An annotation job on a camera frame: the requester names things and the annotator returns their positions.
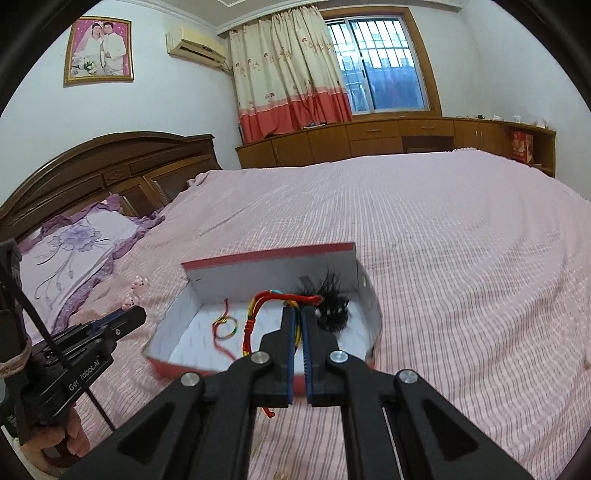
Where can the red cardboard box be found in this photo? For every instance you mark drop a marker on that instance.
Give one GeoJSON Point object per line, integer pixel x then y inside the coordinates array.
{"type": "Point", "coordinates": [194, 332]}

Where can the long wooden cabinet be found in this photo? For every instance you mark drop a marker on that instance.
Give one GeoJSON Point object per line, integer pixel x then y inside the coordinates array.
{"type": "Point", "coordinates": [369, 138]}

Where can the black feather hair accessory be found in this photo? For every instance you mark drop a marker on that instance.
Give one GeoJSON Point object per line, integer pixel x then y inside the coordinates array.
{"type": "Point", "coordinates": [334, 314]}

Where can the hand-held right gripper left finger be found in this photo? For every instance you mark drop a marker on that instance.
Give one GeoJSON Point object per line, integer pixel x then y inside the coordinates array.
{"type": "Point", "coordinates": [291, 355]}

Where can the person's left hand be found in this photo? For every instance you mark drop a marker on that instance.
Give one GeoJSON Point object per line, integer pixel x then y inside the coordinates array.
{"type": "Point", "coordinates": [69, 436]}

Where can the red gift box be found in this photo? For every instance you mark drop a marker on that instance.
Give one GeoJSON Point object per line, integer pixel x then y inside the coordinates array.
{"type": "Point", "coordinates": [522, 145]}

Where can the pink striped bedspread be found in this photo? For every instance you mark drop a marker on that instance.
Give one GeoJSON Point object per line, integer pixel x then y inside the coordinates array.
{"type": "Point", "coordinates": [438, 230]}

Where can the cream and red curtain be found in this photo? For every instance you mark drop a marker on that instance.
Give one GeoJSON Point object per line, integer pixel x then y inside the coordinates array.
{"type": "Point", "coordinates": [286, 69]}

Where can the framed wedding photo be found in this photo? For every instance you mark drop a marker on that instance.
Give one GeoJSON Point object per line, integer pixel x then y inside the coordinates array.
{"type": "Point", "coordinates": [99, 48]}

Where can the dark wooden headboard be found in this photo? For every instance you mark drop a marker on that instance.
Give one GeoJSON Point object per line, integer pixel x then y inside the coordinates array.
{"type": "Point", "coordinates": [115, 157]}

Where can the purple floral pillow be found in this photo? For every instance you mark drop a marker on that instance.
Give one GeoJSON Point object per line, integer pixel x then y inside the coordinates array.
{"type": "Point", "coordinates": [78, 249]}

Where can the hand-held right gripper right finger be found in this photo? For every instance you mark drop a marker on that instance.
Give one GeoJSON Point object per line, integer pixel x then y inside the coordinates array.
{"type": "Point", "coordinates": [308, 360]}

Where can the white air conditioner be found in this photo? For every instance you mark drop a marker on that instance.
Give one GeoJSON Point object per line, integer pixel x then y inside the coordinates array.
{"type": "Point", "coordinates": [194, 46]}

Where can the pink clear plastic trinket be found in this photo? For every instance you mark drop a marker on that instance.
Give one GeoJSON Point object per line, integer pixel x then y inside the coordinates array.
{"type": "Point", "coordinates": [129, 302]}
{"type": "Point", "coordinates": [139, 284]}

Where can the barred window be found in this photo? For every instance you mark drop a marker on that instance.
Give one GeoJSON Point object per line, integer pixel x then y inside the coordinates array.
{"type": "Point", "coordinates": [383, 64]}

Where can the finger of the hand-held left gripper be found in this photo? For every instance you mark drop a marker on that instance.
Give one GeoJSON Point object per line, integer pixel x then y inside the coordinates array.
{"type": "Point", "coordinates": [129, 321]}
{"type": "Point", "coordinates": [113, 316]}

